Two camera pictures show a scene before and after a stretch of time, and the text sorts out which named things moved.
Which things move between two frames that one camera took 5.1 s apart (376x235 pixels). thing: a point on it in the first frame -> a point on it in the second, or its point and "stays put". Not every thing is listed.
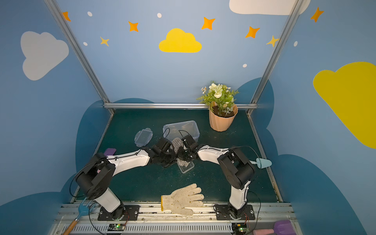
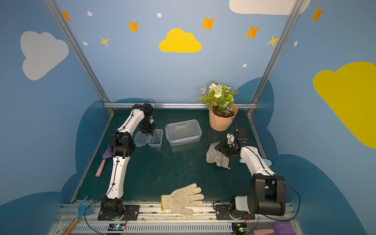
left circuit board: (116, 226) stays put
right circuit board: (240, 228) stays put
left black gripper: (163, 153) -> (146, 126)
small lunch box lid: (143, 137) stays put
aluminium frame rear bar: (167, 105) stays put
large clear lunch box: (179, 129) stays put
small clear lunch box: (185, 169) -> (155, 140)
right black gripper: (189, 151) -> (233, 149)
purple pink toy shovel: (281, 227) stays put
